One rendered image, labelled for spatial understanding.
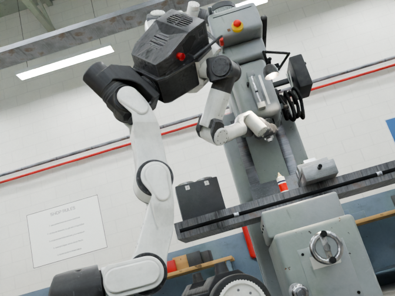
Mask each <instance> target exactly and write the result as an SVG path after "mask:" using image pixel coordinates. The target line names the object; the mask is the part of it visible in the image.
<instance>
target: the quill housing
mask: <svg viewBox="0 0 395 296"><path fill-rule="evenodd" d="M265 66H266V64H265V62H264V60H262V59H258V60H255V61H252V62H249V63H245V64H242V65H240V67H241V69H242V74H241V77H240V79H239V80H238V81H237V82H235V83H234V85H233V89H232V90H233V94H234V96H235V100H236V103H237V106H238V109H239V112H240V114H242V113H244V112H247V111H252V112H253V113H254V114H255V115H256V116H257V117H261V118H263V119H264V118H268V117H269V118H271V119H274V121H275V123H276V122H278V121H279V119H280V112H281V106H280V102H279V100H278V98H277V94H276V92H275V89H274V86H273V83H272V80H266V79H265V77H264V74H263V68H264V67H265ZM251 70H254V73H255V76H256V79H257V82H258V85H259V87H260V91H261V93H262V96H263V100H264V101H265V105H266V108H265V109H263V110H258V109H257V106H256V102H255V99H254V97H253V94H252V91H251V88H250V85H249V87H247V85H246V83H247V82H248V79H247V76H246V72H249V71H251ZM269 123H270V124H271V123H273V120H271V122H269Z"/></svg>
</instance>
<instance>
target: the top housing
mask: <svg viewBox="0 0 395 296"><path fill-rule="evenodd" d="M237 19H238V20H240V21H241V22H242V23H243V30H242V31H241V32H233V31H232V23H233V22H234V21H235V20H237ZM208 23H209V29H210V33H211V34H212V35H213V36H214V37H215V38H217V37H218V36H219V35H223V37H222V38H223V41H224V45H223V47H224V48H227V47H230V46H233V45H237V44H239V43H243V42H246V41H250V40H252V39H256V38H262V32H263V24H262V21H261V18H260V16H259V13H258V10H257V8H256V5H255V3H253V2H250V3H248V4H244V5H241V6H237V7H235V8H231V9H228V10H225V11H222V12H218V13H215V14H212V15H209V17H208ZM229 28H230V30H231V31H230V32H228V31H227V29H229Z"/></svg>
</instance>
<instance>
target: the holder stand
mask: <svg viewBox="0 0 395 296"><path fill-rule="evenodd" d="M175 193H176V197H177V200H178V205H179V209H180V213H181V216H182V221H184V220H188V219H191V218H195V217H199V216H202V215H205V214H209V213H212V212H215V211H219V210H223V209H225V208H226V206H225V202H224V200H223V196H222V192H221V190H220V186H219V182H218V179H217V177H204V178H201V179H199V180H197V181H195V182H194V181H187V182H184V183H181V184H179V185H178V186H176V187H175Z"/></svg>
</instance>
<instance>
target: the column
mask: <svg viewBox="0 0 395 296"><path fill-rule="evenodd" d="M280 106H281V113H282V116H281V121H280V126H279V127H278V128H277V129H278V131H277V132H276V134H275V135H273V137H274V139H273V140H272V142H268V141H265V139H262V140H257V139H255V137H254V135H253V136H252V137H242V136H239V137H237V138H235V139H233V140H232V141H230V142H227V143H225V144H223V147H224V150H225V153H226V157H227V160H228V163H229V167H230V171H231V173H232V177H233V180H234V183H235V186H236V190H237V194H238V196H239V201H240V204H243V203H247V202H250V201H253V197H252V194H251V192H250V188H249V187H251V186H256V185H258V184H262V183H266V182H269V181H273V180H276V179H277V178H278V173H280V174H281V175H282V176H284V177H287V176H291V175H293V174H296V171H297V166H298V165H301V164H303V161H304V160H308V156H307V154H306V151H305V148H304V145H303V143H302V140H301V137H300V135H299V131H298V129H297V126H296V124H295V122H292V121H291V120H290V119H289V120H288V121H286V120H285V118H284V115H283V112H282V109H283V106H284V105H283V104H282V103H281V104H280ZM223 122H224V126H229V125H232V124H234V123H235V116H234V113H233V112H232V113H228V114H226V115H224V117H223ZM247 229H248V231H249V235H250V239H251V241H252V245H253V248H254V251H255V254H256V258H257V262H258V265H259V268H260V272H261V275H262V278H263V282H264V284H265V286H266V288H267V289H268V290H269V292H270V295H271V296H283V295H282V291H281V289H280V285H279V282H278V279H277V275H276V272H275V269H274V266H273V263H272V259H271V256H270V253H269V247H270V245H269V246H267V245H266V243H265V240H264V237H263V233H262V230H261V228H260V222H259V223H255V224H251V225H248V226H247Z"/></svg>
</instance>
